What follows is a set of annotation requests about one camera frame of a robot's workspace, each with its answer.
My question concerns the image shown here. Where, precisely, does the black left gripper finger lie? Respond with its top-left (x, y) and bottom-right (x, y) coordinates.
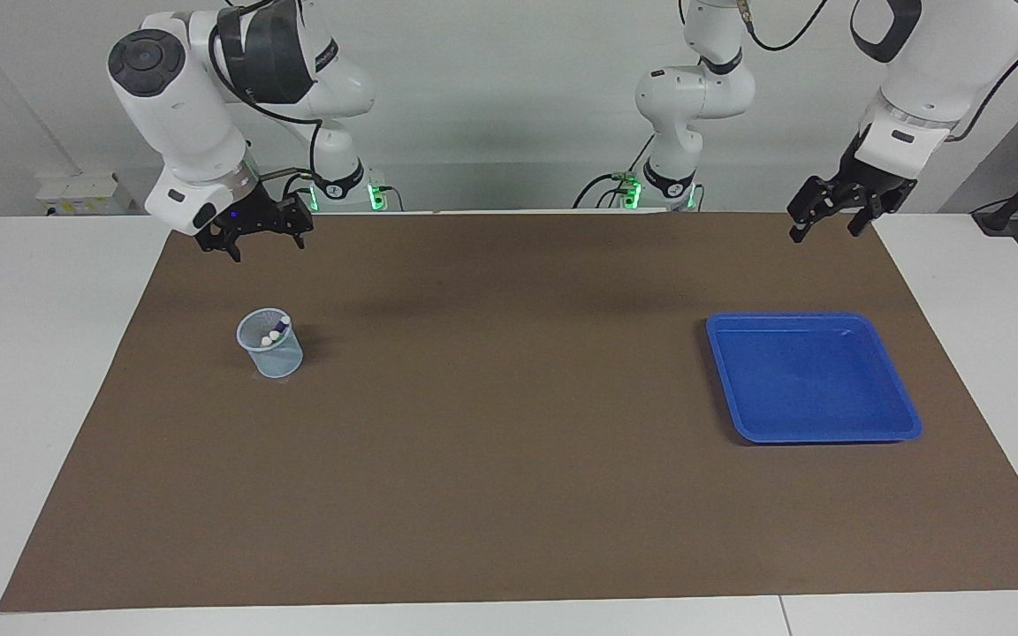
top-left (847, 190), bottom-right (897, 238)
top-left (786, 177), bottom-right (841, 244)

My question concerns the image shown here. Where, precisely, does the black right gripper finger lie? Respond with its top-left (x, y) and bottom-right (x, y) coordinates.
top-left (272, 194), bottom-right (315, 249)
top-left (195, 225), bottom-right (245, 263)

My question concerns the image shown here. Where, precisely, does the light blue mesh cup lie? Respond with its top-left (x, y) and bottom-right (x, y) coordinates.
top-left (236, 307), bottom-right (304, 380)

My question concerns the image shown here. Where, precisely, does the white socket box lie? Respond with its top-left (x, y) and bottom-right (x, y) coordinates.
top-left (36, 170), bottom-right (134, 216)

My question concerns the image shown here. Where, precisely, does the blue plastic tray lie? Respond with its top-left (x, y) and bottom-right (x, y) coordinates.
top-left (705, 311), bottom-right (923, 444)

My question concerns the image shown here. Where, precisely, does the brown table mat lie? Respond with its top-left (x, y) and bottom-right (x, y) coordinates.
top-left (0, 212), bottom-right (1018, 613)

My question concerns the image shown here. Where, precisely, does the black base cable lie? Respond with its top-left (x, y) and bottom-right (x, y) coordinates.
top-left (573, 132), bottom-right (656, 210)
top-left (282, 172), bottom-right (315, 213)

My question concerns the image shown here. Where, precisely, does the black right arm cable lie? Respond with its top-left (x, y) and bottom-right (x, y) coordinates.
top-left (207, 0), bottom-right (326, 200)

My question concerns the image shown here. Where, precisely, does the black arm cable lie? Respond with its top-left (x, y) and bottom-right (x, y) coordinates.
top-left (207, 0), bottom-right (326, 200)
top-left (739, 0), bottom-right (1018, 142)

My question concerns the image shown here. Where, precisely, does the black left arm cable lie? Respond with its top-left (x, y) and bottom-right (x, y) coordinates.
top-left (739, 0), bottom-right (1018, 142)

